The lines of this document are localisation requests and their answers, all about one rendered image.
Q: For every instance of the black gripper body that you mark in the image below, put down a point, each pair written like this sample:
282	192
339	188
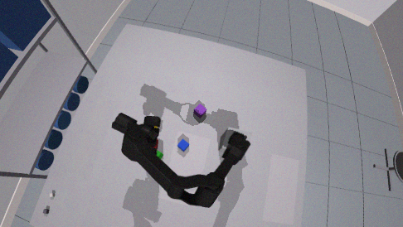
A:
152	122

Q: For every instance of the blue block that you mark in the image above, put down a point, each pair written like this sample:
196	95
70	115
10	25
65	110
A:
183	145

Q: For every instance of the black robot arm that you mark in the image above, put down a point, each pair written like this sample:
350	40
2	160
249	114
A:
135	148

